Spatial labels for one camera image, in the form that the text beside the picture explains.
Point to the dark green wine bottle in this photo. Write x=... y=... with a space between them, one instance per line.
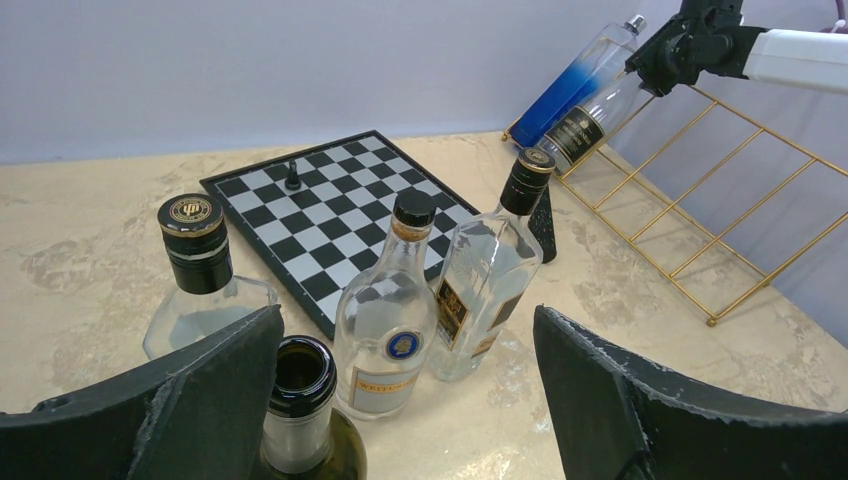
x=304 y=436

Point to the clear bottle black label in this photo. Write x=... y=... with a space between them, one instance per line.
x=587 y=124

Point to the black white chessboard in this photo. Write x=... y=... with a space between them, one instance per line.
x=316 y=239

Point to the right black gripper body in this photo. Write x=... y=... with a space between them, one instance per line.
x=677 y=53

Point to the clear square bottle gold label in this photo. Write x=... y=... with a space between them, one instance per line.
x=208 y=295

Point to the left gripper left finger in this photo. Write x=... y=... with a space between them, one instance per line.
x=195 y=413

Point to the round clear bottle blue seal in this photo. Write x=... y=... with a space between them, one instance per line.
x=387 y=316

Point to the blue clear tall bottle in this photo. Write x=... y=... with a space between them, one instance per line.
x=597 y=65

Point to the gold wire wine rack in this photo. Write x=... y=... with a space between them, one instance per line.
x=718 y=203

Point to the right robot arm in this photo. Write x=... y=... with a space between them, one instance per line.
x=815 y=60

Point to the clear square bottle black cap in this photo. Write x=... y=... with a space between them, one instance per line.
x=490 y=262

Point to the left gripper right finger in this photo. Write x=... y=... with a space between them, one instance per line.
x=619 y=415

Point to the black chess pawn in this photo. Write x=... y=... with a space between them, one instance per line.
x=292 y=181

